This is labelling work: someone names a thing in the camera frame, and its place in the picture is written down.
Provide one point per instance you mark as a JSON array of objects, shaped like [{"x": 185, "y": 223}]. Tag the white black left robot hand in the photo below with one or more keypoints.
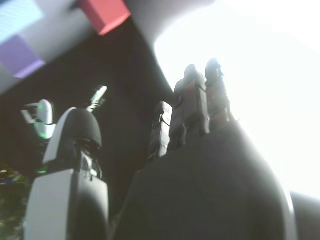
[{"x": 205, "y": 190}]

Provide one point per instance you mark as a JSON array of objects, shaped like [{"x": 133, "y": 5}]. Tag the small purple cube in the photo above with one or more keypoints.
[{"x": 17, "y": 57}]

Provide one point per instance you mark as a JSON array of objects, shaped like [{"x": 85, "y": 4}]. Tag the small light blue cube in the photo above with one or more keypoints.
[{"x": 17, "y": 17}]

